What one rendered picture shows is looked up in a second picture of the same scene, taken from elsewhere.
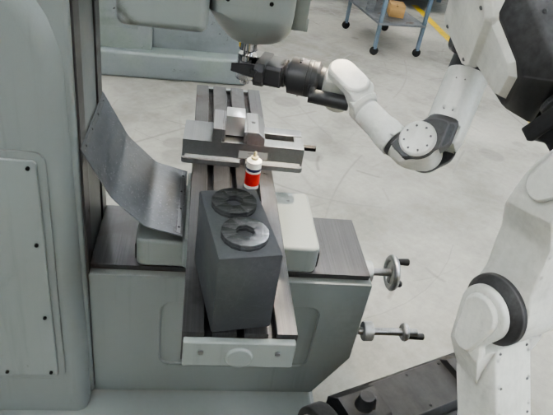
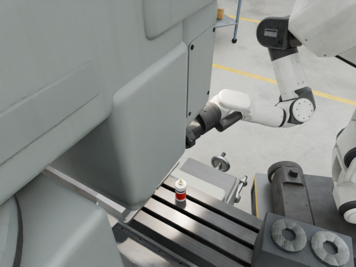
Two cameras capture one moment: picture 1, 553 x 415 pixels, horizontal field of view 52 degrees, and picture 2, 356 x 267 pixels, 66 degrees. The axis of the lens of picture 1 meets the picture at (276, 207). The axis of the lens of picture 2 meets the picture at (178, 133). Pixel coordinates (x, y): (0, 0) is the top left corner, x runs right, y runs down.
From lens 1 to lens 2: 1.07 m
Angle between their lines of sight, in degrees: 39
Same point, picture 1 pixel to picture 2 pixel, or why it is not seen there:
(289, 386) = not seen: hidden behind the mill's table
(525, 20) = not seen: outside the picture
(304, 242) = (217, 194)
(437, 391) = (299, 197)
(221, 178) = (162, 209)
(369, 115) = (261, 114)
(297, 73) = (210, 120)
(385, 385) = (290, 216)
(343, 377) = not seen: hidden behind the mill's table
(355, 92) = (249, 107)
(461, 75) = (293, 60)
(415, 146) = (307, 115)
